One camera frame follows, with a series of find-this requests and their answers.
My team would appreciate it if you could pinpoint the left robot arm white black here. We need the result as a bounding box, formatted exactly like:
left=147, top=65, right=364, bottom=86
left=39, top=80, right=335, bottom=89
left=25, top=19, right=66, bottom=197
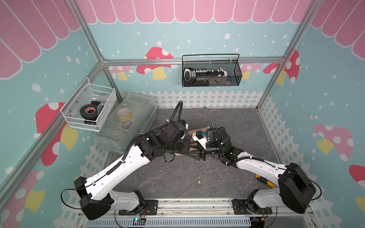
left=74, top=101, right=190, bottom=220

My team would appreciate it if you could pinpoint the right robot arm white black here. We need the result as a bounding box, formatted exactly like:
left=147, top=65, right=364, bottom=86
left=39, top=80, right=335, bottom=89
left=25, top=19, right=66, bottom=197
left=192, top=127, right=318, bottom=214

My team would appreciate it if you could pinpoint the wooden jewelry display stand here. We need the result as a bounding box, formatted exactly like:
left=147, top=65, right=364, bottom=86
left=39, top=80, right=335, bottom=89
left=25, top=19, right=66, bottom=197
left=175, top=126, right=210, bottom=160

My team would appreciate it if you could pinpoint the translucent green storage box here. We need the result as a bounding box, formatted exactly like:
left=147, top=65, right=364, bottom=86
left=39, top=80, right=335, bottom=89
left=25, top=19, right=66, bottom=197
left=93, top=93, right=157, bottom=155

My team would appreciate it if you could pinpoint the yellow black connector plug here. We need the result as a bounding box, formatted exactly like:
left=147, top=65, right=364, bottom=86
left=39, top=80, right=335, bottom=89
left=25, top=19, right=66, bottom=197
left=255, top=175, right=276, bottom=188

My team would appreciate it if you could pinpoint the black tape roll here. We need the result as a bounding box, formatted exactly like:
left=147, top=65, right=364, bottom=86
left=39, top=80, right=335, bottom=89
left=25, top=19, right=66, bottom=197
left=80, top=104, right=98, bottom=121

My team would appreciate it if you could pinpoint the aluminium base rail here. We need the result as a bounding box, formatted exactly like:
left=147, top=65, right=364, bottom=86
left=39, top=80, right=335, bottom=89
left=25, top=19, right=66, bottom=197
left=74, top=198, right=320, bottom=228

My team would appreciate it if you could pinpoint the black wire mesh basket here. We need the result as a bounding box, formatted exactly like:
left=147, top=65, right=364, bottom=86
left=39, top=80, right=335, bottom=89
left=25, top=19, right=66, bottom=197
left=181, top=54, right=242, bottom=87

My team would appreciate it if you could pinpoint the clear acrylic wall bin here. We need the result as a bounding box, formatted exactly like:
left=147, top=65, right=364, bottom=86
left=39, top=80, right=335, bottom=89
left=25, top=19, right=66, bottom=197
left=60, top=78, right=117, bottom=132

